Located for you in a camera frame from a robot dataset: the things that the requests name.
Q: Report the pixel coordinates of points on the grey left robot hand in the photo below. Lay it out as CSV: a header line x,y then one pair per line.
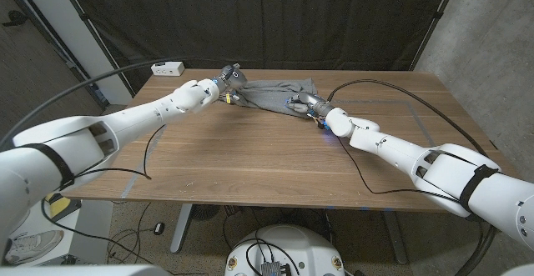
x,y
233,78

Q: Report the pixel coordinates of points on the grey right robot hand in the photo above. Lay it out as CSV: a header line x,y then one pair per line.
x,y
310,103

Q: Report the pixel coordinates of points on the grey fabric shorts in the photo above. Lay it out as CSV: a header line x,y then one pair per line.
x,y
271,94

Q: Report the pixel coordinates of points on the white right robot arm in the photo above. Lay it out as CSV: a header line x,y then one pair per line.
x,y
459,172

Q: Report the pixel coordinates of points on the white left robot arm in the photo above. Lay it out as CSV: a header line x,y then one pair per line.
x,y
83,142

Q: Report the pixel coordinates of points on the black backdrop curtain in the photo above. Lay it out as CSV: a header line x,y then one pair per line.
x,y
258,17

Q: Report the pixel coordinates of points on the white power strip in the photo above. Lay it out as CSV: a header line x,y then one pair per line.
x,y
167,68

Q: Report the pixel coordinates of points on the black round fan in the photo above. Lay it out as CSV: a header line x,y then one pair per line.
x,y
205,212

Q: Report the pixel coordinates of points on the white robot torso dome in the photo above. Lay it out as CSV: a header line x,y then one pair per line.
x,y
300,247

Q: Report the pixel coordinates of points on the black backdrop stand pole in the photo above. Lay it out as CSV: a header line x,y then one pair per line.
x,y
89,26
436,15

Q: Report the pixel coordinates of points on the white table leg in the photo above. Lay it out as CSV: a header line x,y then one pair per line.
x,y
181,230

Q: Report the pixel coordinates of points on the grey table leg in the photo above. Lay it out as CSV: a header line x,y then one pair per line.
x,y
396,242

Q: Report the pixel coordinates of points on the black power adapter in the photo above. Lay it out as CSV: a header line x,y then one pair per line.
x,y
159,228

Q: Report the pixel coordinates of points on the grey electronics box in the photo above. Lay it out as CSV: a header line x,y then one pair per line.
x,y
273,269

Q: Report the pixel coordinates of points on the yellow and black tool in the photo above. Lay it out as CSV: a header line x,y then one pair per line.
x,y
62,205

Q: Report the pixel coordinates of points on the white grey sneaker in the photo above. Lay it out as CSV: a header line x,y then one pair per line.
x,y
33,247

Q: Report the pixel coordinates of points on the dark metal door rail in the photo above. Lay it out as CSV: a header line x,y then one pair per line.
x,y
73,65

